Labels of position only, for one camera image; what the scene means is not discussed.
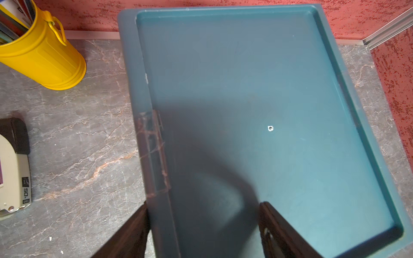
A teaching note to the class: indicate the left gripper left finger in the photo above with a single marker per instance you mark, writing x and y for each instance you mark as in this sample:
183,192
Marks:
130,240

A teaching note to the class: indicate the pens in bucket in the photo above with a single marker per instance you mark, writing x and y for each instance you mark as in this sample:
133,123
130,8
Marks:
16,19

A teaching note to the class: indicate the white stapler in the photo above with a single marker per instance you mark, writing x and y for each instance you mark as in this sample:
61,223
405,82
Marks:
16,186

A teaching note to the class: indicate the yellow pen bucket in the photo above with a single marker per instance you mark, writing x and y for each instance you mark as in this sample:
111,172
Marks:
41,52

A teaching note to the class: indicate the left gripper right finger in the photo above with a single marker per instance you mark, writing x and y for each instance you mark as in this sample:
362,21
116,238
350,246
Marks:
279,239

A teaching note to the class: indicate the teal drawer cabinet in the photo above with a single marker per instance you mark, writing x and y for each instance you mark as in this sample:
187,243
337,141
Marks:
235,106

